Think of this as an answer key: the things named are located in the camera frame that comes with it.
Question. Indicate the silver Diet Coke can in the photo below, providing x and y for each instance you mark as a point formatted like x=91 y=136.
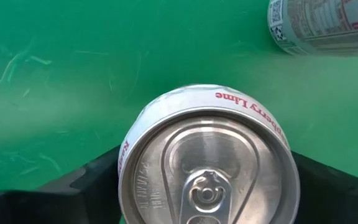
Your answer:
x=322 y=25

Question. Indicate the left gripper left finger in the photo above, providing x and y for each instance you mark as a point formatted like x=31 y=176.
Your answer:
x=42 y=208

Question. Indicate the white Raspberry Lime can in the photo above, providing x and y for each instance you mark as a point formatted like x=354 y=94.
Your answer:
x=210 y=161

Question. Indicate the green table mat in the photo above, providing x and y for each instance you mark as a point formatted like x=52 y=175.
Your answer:
x=73 y=93

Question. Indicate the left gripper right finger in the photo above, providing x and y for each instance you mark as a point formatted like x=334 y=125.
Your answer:
x=337 y=202

